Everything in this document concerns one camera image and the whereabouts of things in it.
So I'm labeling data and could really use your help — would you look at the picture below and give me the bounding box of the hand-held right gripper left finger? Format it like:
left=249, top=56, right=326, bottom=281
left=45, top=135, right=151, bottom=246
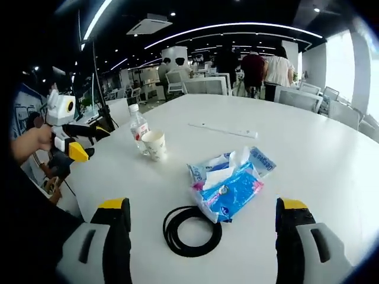
left=55, top=196, right=133, bottom=284

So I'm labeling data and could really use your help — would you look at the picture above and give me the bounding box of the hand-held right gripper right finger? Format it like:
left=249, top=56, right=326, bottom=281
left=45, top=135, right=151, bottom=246
left=275, top=196, right=356, bottom=284

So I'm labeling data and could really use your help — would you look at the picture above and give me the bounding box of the clear plastic water bottle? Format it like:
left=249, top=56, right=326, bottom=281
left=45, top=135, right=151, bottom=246
left=127, top=103, right=152, bottom=157

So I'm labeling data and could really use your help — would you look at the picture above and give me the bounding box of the white paper cup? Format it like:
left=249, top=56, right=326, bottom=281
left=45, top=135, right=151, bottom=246
left=141, top=129, right=168, bottom=163

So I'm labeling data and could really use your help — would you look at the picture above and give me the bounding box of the wet wipes pack blue lid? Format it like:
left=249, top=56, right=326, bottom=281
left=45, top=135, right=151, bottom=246
left=186, top=146, right=278, bottom=185

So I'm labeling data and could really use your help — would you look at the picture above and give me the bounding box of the blue tissue pack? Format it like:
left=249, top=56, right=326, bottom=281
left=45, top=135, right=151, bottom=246
left=191, top=146, right=265, bottom=224

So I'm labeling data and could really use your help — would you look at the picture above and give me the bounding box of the person's left hand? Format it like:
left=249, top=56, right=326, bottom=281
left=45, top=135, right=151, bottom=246
left=28, top=124, right=56, bottom=152

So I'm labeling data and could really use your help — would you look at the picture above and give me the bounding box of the thin black stand pole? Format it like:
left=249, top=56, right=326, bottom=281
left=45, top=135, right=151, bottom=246
left=91, top=38, right=107, bottom=110

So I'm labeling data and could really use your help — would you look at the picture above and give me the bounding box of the person's dark clothing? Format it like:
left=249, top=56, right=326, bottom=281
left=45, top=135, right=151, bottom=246
left=0, top=165, right=86, bottom=284

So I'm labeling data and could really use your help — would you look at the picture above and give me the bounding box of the white table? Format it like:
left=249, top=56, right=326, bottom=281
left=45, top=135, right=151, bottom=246
left=56, top=93, right=379, bottom=284

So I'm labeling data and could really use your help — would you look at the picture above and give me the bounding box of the white mesh office chair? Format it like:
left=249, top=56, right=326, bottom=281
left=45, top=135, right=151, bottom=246
left=327, top=99, right=361, bottom=131
left=165, top=70, right=185, bottom=96
left=274, top=85, right=324, bottom=114
left=182, top=76, right=232, bottom=96

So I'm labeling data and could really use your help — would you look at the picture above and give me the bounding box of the ceiling air conditioner unit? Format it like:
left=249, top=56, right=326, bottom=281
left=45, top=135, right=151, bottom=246
left=126, top=12, right=174, bottom=36

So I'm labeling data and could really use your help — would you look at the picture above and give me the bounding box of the curved ceiling light strip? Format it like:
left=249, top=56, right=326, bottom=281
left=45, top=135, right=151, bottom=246
left=144, top=21, right=324, bottom=50

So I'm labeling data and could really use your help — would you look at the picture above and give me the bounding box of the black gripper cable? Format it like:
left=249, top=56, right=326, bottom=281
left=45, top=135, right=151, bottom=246
left=64, top=176, right=75, bottom=196

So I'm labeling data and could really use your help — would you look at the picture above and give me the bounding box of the white table cable cover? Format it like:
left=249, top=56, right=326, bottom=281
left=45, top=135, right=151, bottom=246
left=187, top=121, right=259, bottom=140

